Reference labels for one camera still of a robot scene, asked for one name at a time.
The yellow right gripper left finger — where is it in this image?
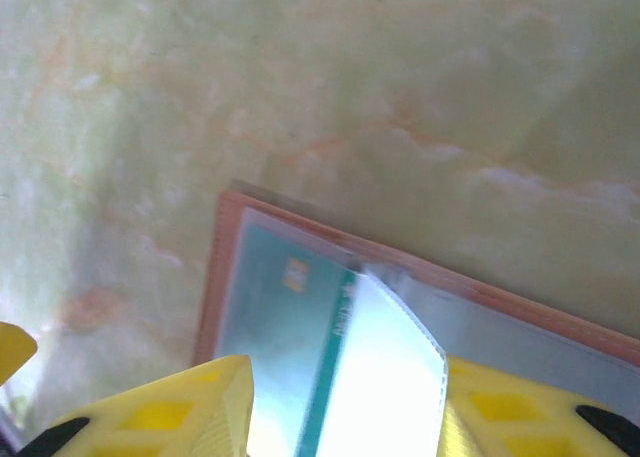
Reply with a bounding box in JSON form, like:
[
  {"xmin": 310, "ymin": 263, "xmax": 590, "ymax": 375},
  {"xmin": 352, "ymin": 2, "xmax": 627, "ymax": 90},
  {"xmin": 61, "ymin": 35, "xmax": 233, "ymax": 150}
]
[{"xmin": 19, "ymin": 354, "xmax": 257, "ymax": 457}]

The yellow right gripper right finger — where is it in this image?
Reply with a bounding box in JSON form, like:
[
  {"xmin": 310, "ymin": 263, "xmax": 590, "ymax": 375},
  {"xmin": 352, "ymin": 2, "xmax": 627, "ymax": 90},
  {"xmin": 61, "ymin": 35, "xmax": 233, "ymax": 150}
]
[{"xmin": 438, "ymin": 356, "xmax": 640, "ymax": 457}]

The teal VIP credit card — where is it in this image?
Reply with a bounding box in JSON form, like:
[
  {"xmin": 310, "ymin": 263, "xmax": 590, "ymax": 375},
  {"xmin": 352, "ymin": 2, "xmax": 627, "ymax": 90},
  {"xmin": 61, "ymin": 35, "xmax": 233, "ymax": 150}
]
[{"xmin": 222, "ymin": 221, "xmax": 361, "ymax": 457}]

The pink leather card holder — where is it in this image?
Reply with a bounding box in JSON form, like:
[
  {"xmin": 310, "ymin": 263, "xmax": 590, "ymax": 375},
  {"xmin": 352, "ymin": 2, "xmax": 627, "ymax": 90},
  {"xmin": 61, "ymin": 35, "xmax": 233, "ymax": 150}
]
[{"xmin": 193, "ymin": 176, "xmax": 640, "ymax": 457}]

